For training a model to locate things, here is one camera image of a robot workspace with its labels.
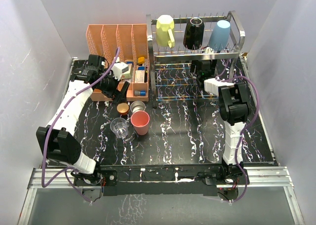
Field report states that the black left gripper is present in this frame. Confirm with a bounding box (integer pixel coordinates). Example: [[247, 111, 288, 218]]
[[96, 69, 129, 104]]

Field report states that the small orange mug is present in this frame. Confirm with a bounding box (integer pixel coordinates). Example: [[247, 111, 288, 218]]
[[117, 102, 129, 116]]

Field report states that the stainless steel cup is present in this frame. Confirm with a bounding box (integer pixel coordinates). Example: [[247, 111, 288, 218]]
[[130, 101, 146, 114]]

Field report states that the pink plastic cup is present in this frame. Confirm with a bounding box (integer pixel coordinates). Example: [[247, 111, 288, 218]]
[[131, 111, 150, 135]]

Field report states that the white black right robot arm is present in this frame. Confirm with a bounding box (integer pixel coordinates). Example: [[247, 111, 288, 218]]
[[190, 60, 250, 184]]

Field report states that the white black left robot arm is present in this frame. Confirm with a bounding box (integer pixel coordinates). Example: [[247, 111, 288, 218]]
[[36, 49, 129, 185]]

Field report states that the stainless steel dish rack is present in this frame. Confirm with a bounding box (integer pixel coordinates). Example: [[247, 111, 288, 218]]
[[146, 10, 245, 109]]

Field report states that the white green small box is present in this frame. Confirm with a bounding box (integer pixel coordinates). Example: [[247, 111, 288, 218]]
[[121, 63, 133, 79]]

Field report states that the blue grey cylinder battery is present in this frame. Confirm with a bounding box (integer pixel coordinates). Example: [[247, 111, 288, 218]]
[[134, 90, 146, 97]]

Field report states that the white red printed box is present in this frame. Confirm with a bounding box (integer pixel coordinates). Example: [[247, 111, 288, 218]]
[[134, 70, 146, 83]]

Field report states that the black glossy cup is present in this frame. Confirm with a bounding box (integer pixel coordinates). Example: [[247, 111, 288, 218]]
[[183, 17, 204, 50]]

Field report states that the light blue cup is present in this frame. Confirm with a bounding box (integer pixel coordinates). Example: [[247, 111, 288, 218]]
[[208, 20, 231, 51]]

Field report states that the yellow black small object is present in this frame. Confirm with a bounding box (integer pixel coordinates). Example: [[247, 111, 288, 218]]
[[137, 57, 145, 65]]

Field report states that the yellow faceted mug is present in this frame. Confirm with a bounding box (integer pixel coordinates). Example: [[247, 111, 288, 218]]
[[156, 15, 175, 48]]

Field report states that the orange plastic file organizer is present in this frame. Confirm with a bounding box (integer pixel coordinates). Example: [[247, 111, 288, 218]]
[[85, 24, 150, 102]]

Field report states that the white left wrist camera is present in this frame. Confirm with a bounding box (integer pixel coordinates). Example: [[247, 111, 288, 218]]
[[112, 62, 128, 81]]

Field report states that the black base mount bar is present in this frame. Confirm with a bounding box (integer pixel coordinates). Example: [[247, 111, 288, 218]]
[[72, 164, 239, 196]]

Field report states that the aluminium frame rail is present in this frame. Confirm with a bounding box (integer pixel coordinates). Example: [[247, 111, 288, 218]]
[[18, 166, 304, 225]]

